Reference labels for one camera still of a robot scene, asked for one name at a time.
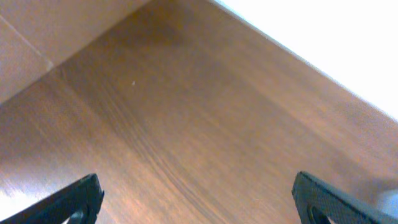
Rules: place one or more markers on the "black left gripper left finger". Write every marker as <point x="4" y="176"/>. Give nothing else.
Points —
<point x="79" y="202"/>

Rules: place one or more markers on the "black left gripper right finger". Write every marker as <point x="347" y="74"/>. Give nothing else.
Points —
<point x="318" y="202"/>

